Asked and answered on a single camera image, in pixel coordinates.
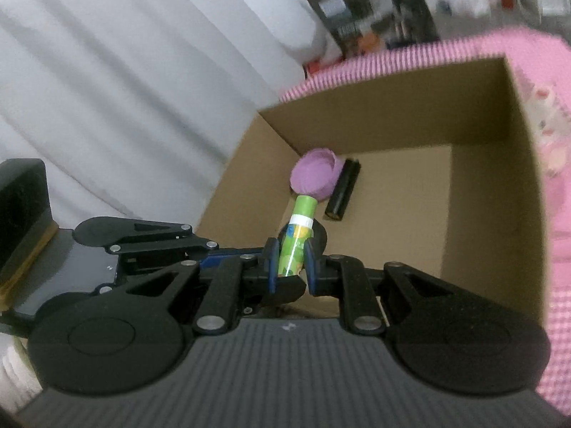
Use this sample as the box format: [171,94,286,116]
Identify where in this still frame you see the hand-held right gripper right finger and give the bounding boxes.
[302,237,505,336]

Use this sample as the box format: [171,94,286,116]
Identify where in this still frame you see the purple plastic lid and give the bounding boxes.
[290,148,346,201]

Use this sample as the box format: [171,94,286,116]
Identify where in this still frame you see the white curtain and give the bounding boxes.
[0,0,331,250]

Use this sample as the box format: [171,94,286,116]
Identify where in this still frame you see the green glue stick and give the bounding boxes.
[277,194,318,278]

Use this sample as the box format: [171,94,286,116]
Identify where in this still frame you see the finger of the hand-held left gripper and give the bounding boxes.
[74,216,219,256]
[120,247,268,277]

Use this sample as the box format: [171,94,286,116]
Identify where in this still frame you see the orange printed carton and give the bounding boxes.
[277,0,442,61]

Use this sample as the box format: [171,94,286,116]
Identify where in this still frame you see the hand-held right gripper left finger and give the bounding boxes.
[94,237,282,335]

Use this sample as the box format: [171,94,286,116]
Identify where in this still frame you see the white ribbed cloth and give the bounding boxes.
[0,334,43,413]

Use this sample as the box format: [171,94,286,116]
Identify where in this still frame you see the black cylinder tube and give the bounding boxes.
[324,158,362,221]

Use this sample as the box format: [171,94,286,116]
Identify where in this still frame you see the brown cardboard box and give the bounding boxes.
[194,53,549,322]

